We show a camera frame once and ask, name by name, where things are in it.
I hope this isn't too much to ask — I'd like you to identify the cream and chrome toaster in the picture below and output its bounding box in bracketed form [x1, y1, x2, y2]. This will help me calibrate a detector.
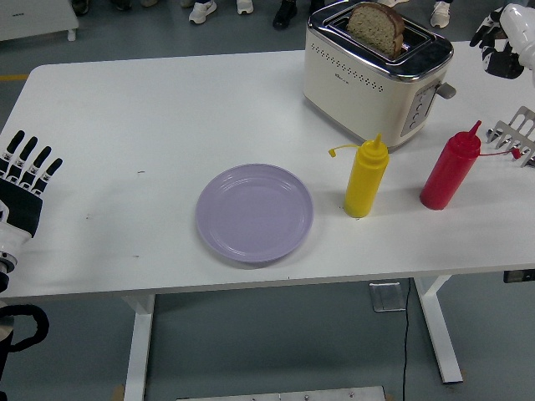
[301, 2, 458, 152]

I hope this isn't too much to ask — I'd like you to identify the yellow squeeze bottle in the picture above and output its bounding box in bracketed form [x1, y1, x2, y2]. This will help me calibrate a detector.
[328, 132, 390, 218]

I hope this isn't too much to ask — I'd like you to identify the black floor cable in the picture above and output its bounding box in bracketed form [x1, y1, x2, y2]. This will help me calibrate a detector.
[400, 278, 411, 401]

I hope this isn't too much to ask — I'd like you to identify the white sneaker with laces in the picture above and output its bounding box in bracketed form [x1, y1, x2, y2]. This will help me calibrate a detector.
[187, 0, 218, 24]
[430, 0, 451, 28]

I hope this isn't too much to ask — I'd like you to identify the black table control panel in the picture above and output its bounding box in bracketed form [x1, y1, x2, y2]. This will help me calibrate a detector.
[502, 270, 535, 284]

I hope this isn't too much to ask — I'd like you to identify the metal toast rack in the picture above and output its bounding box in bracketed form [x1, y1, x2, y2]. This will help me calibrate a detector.
[486, 105, 535, 168]

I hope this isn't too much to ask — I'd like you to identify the brown bread slice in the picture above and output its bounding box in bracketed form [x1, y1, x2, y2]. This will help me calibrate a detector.
[345, 2, 405, 59]

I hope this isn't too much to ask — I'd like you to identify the silver floor plate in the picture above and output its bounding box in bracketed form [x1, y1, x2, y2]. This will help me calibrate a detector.
[368, 282, 407, 313]

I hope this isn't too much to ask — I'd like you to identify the red squeeze bottle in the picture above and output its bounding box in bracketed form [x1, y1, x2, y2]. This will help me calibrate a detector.
[419, 119, 522, 211]

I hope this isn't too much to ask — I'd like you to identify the purple round plate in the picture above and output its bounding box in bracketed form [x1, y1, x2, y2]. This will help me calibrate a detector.
[195, 162, 315, 268]

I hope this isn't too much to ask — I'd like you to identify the black shoe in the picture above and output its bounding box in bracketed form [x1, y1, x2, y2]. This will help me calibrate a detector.
[272, 0, 298, 29]

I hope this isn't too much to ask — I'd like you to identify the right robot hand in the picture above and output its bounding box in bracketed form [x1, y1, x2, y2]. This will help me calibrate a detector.
[470, 3, 535, 80]

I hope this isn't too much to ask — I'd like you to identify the white table leg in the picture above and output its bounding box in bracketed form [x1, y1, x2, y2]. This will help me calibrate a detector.
[413, 275, 465, 385]
[120, 292, 156, 401]

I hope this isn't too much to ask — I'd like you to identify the white side table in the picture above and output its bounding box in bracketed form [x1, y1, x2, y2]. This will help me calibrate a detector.
[0, 0, 80, 43]

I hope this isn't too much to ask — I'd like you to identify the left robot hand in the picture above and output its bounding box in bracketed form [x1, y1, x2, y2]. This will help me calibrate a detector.
[0, 129, 64, 260]

